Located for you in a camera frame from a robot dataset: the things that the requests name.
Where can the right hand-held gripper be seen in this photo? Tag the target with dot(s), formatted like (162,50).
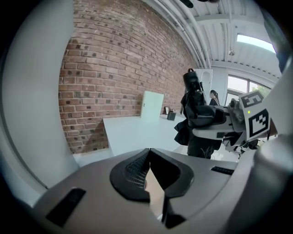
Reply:
(256,123)

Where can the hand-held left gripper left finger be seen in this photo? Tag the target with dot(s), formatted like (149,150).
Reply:
(96,196)

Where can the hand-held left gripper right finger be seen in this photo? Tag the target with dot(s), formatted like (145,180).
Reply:
(196,178)

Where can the black item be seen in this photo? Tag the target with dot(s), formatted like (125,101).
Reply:
(194,98)

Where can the person's right forearm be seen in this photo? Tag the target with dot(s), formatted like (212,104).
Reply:
(280,102)

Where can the white desk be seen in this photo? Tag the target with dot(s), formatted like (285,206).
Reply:
(137,134)

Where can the black pen holder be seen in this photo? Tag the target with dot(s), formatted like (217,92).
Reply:
(171,116)

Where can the glass window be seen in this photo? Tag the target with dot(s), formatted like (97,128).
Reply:
(238,84)

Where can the white upright board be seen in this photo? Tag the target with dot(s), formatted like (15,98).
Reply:
(152,105)

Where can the ceiling lamp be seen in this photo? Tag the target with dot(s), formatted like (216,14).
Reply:
(231,53)

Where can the bright skylight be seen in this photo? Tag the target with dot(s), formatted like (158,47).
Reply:
(256,42)

